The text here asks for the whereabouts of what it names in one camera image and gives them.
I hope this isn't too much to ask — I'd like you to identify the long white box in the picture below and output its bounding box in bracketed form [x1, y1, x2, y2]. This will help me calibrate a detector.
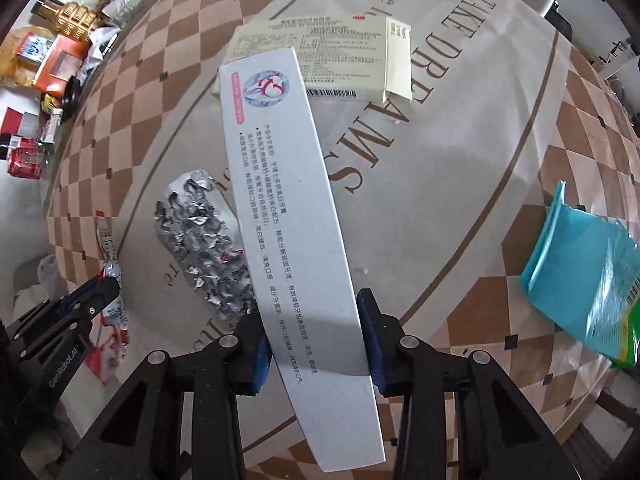
[218, 46, 386, 473]

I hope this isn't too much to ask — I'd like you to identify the teal green snack bag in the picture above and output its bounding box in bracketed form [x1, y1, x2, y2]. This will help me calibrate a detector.
[519, 180, 640, 372]

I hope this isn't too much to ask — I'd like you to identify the cream flat box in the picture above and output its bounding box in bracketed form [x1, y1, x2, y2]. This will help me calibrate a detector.
[212, 10, 413, 104]

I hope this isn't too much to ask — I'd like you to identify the red drink can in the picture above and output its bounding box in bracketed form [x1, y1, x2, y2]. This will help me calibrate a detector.
[7, 142, 49, 181]

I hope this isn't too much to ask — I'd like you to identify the red white snack packet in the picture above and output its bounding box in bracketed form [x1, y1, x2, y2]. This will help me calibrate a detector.
[94, 215, 132, 387]

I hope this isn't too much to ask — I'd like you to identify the checkered tablecloth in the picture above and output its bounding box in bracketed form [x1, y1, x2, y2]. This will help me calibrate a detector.
[45, 0, 640, 480]

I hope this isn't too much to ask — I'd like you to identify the white plastic bag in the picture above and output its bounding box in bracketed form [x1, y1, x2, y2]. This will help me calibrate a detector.
[12, 255, 66, 306]

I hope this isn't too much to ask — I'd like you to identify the gold textured bottle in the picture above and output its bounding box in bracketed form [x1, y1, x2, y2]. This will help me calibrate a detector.
[32, 0, 98, 36]

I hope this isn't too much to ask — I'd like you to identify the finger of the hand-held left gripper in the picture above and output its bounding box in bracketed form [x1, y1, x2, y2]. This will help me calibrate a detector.
[62, 276, 124, 312]

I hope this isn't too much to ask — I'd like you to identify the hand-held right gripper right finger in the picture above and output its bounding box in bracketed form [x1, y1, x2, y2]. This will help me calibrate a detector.
[357, 288, 576, 480]

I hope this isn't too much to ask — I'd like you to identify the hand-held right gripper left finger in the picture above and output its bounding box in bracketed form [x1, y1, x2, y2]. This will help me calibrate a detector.
[65, 310, 273, 480]

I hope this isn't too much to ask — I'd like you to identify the orange box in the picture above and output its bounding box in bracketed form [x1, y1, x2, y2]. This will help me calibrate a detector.
[35, 35, 90, 97]

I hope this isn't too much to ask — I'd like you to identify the silver foil blister pack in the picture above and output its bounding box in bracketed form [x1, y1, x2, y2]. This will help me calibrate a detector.
[154, 168, 258, 322]

